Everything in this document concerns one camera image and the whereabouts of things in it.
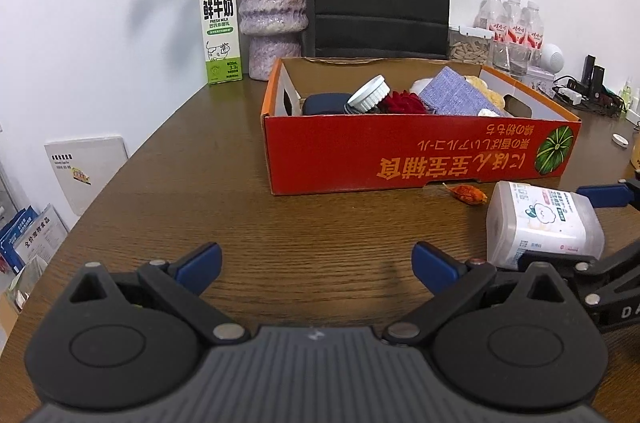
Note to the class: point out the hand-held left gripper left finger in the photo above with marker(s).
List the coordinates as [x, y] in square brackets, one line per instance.
[200, 265]

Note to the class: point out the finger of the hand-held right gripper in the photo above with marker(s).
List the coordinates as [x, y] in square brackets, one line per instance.
[615, 283]
[607, 195]

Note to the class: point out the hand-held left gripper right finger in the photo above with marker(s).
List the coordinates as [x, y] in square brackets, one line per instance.
[434, 268]

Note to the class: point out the white wet wipes container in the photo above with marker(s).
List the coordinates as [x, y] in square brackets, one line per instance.
[540, 223]

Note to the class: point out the red cardboard box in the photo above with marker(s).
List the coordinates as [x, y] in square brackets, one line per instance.
[350, 158]

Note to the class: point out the red artificial rose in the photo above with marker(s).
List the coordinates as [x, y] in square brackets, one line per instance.
[400, 103]

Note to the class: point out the blue grey fabric pouch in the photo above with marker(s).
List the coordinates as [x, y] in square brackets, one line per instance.
[455, 95]

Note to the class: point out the white ribbed jar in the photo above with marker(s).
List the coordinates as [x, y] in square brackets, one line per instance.
[370, 93]

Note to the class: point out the wooden desktop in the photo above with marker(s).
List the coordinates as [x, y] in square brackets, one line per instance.
[250, 228]

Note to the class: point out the round wooden coaster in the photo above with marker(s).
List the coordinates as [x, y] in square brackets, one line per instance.
[636, 158]

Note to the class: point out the small white cap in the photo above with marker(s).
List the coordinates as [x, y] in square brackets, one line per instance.
[621, 141]

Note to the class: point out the black power strip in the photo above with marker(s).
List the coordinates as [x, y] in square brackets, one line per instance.
[607, 103]

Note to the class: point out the small clear spray bottle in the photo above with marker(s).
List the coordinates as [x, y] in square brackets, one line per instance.
[627, 90]

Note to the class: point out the white power adapter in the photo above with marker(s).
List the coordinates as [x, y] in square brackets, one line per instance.
[569, 93]

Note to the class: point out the black upright device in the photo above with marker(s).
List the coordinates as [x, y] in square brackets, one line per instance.
[592, 75]

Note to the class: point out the white printed tin box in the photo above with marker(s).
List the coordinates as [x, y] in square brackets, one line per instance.
[540, 79]

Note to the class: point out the white round speaker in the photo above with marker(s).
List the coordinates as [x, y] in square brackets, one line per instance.
[553, 57]

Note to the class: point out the stack of blue packets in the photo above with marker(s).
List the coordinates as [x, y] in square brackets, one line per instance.
[30, 238]

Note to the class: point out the clear water bottle red label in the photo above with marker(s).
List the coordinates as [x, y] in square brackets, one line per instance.
[532, 28]
[512, 23]
[487, 18]

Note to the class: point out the navy fabric pouch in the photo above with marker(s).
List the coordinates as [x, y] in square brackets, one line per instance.
[325, 103]

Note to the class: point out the clear container of seeds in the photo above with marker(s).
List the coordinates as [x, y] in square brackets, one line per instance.
[467, 50]

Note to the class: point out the white green milk carton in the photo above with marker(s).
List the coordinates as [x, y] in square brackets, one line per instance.
[220, 28]

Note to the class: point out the purple marbled vase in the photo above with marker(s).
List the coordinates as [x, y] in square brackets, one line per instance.
[272, 13]

